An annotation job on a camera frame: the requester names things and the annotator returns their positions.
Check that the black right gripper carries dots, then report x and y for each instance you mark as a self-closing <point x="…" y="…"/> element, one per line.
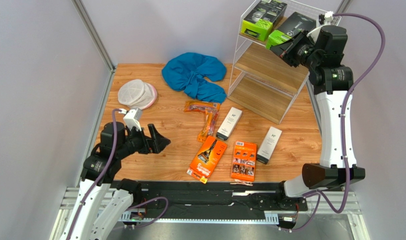
<point x="289" y="47"/>

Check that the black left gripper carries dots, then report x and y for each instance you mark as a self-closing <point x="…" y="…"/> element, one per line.
<point x="159" y="141"/>

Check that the black green Gillette Labs box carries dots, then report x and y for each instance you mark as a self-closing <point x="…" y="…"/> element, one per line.
<point x="294" y="24"/>

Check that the orange Gillette Fusion5 box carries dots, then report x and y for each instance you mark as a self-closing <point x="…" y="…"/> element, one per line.
<point x="206" y="159"/>

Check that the orange razor box back side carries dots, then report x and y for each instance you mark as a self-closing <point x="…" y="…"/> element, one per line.
<point x="244" y="161"/>

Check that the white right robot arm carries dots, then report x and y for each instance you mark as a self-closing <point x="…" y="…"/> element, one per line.
<point x="332" y="84"/>

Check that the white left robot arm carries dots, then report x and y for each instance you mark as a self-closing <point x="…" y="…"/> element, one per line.
<point x="99" y="169"/>

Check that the black green box on shelf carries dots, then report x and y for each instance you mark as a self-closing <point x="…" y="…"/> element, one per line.
<point x="262" y="18"/>

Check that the orange razor bag horizontal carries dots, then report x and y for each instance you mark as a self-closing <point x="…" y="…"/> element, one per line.
<point x="201" y="106"/>

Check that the white mesh laundry bag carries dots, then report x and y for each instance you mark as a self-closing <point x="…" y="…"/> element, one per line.
<point x="137" y="93"/>

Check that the orange razor bag vertical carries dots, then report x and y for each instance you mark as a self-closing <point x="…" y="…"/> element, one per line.
<point x="211" y="117"/>

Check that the white tall box near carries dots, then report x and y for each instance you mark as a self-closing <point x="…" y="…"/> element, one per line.
<point x="228" y="124"/>

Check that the white tall box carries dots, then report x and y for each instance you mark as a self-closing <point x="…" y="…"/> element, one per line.
<point x="228" y="124"/>
<point x="268" y="145"/>

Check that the blue cloth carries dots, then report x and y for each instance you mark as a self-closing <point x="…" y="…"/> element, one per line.
<point x="196" y="75"/>

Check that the white tall box far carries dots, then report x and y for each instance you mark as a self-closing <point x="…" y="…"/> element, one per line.
<point x="268" y="145"/>

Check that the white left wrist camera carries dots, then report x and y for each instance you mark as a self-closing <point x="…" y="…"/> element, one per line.
<point x="132" y="117"/>

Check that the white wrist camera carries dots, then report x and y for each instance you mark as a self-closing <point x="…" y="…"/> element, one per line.
<point x="132" y="117"/>
<point x="326" y="18"/>

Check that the white wire wooden shelf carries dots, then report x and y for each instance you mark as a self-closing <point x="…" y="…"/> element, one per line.
<point x="262" y="82"/>

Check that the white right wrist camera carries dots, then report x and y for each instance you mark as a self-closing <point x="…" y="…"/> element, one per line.
<point x="326" y="18"/>

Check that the black mounting rail base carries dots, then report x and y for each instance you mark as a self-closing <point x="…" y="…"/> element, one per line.
<point x="221" y="203"/>

